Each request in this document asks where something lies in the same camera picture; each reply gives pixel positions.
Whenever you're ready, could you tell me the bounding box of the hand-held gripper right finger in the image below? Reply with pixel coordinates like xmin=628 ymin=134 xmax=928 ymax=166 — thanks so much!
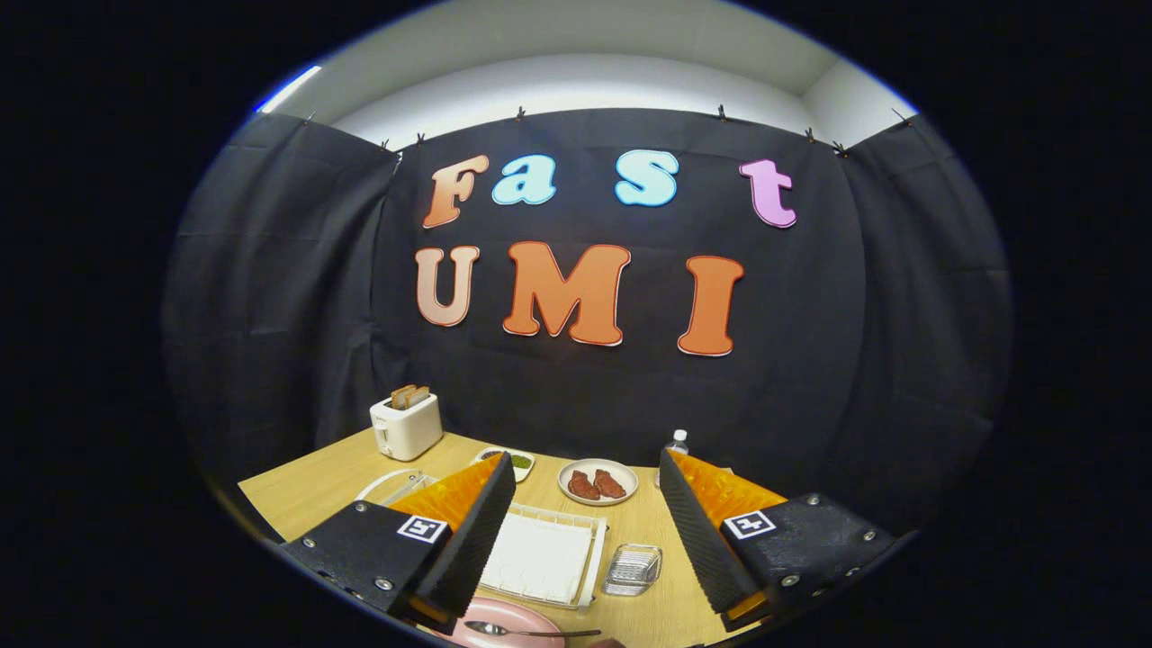
xmin=659 ymin=448 xmax=901 ymax=631

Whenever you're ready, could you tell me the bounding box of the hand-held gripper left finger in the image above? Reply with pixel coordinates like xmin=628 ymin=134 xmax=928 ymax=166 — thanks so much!
xmin=281 ymin=452 xmax=518 ymax=626

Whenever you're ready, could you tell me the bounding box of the spoon with brown handle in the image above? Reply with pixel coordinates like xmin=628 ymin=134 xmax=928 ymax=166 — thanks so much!
xmin=463 ymin=620 xmax=602 ymax=640

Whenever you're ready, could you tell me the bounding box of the pink plate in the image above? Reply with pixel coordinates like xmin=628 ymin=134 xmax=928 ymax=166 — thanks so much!
xmin=436 ymin=597 xmax=568 ymax=648

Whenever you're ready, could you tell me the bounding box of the white wire dish rack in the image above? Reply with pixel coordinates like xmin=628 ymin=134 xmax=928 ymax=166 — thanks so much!
xmin=355 ymin=468 xmax=608 ymax=611

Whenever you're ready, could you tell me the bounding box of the silver wire basket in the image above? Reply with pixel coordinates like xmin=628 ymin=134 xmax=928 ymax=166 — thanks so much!
xmin=601 ymin=543 xmax=663 ymax=597

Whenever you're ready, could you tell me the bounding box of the white divided bean dish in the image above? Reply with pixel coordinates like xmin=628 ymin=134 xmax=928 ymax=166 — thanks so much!
xmin=474 ymin=447 xmax=536 ymax=483

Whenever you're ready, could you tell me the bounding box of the white plate with steaks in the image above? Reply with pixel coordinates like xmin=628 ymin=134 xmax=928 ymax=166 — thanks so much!
xmin=557 ymin=458 xmax=640 ymax=507

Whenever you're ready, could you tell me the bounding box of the white toaster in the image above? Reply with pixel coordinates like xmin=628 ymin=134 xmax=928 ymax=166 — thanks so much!
xmin=370 ymin=392 xmax=444 ymax=462

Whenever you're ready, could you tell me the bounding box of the black backdrop cloth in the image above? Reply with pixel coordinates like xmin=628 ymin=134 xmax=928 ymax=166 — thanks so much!
xmin=162 ymin=108 xmax=1013 ymax=541

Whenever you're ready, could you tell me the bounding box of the ceiling light panel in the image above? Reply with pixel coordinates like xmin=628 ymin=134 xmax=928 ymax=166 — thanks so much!
xmin=256 ymin=65 xmax=323 ymax=114

